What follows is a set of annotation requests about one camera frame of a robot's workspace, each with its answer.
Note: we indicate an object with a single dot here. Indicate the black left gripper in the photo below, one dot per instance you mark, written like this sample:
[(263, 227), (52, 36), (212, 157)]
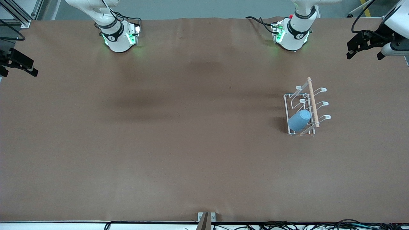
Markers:
[(376, 38)]

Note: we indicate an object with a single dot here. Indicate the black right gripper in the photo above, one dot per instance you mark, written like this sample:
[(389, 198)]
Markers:
[(9, 59)]

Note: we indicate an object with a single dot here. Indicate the blue plastic cup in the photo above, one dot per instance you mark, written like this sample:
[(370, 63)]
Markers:
[(298, 121)]

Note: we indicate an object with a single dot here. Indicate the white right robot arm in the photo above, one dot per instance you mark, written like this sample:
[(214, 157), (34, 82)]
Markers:
[(116, 38)]

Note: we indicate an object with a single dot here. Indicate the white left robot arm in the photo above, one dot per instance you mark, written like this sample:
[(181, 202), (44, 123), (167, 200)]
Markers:
[(295, 35)]

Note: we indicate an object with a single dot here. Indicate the brown paper table cover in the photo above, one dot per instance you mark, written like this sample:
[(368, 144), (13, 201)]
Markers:
[(191, 127)]

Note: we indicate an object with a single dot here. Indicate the aluminium frame profile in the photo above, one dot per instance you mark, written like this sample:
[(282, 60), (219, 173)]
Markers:
[(22, 16)]

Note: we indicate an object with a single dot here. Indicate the small metal bracket plate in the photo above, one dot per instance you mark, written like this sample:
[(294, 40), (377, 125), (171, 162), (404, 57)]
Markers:
[(213, 217)]

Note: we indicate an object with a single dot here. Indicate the dark camera mount post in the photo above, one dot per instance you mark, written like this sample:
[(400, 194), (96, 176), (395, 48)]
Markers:
[(204, 223)]

